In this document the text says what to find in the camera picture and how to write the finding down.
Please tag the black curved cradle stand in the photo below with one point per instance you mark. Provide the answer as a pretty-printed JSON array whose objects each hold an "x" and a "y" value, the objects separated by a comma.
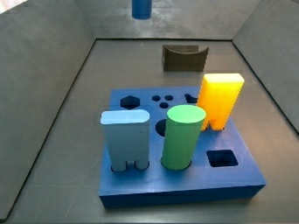
[{"x": 183, "y": 58}]

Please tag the dark blue round cylinder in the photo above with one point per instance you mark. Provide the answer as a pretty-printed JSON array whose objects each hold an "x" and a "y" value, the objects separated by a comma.
[{"x": 142, "y": 9}]

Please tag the yellow rectangular block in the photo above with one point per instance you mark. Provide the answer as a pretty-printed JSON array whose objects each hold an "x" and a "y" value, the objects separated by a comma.
[{"x": 218, "y": 96}]

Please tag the blue shape sorting board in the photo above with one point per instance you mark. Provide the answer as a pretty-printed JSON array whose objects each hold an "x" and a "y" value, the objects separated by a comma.
[{"x": 223, "y": 172}]

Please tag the light blue oblong block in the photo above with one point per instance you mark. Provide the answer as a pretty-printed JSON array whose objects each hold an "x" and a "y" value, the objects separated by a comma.
[{"x": 127, "y": 136}]

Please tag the green round cylinder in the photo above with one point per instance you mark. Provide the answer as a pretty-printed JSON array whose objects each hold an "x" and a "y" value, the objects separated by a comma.
[{"x": 183, "y": 129}]

